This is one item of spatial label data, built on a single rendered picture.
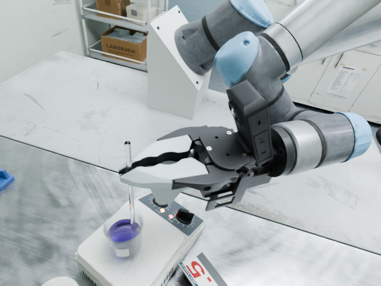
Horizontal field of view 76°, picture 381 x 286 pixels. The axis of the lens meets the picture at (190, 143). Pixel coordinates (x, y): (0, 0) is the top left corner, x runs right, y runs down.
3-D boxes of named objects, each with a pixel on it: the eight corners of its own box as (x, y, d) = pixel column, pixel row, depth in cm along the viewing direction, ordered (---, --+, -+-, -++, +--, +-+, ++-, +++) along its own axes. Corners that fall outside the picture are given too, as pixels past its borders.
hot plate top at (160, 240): (132, 198, 44) (132, 196, 43) (186, 238, 40) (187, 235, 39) (74, 252, 36) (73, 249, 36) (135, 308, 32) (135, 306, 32)
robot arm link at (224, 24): (209, 7, 70) (252, -27, 62) (234, 46, 76) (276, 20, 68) (201, 22, 61) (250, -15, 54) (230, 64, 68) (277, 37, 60)
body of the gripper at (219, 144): (202, 215, 31) (278, 193, 35) (215, 171, 25) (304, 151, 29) (182, 169, 36) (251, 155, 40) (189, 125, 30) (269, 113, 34)
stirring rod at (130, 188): (135, 235, 37) (130, 138, 24) (136, 238, 37) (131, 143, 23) (131, 236, 37) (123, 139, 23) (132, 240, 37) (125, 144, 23)
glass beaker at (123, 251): (149, 253, 37) (151, 227, 32) (114, 273, 34) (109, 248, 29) (133, 221, 40) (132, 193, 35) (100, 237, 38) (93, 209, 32)
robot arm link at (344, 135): (325, 148, 45) (373, 165, 37) (276, 159, 41) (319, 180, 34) (331, 105, 42) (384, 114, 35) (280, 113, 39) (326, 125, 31)
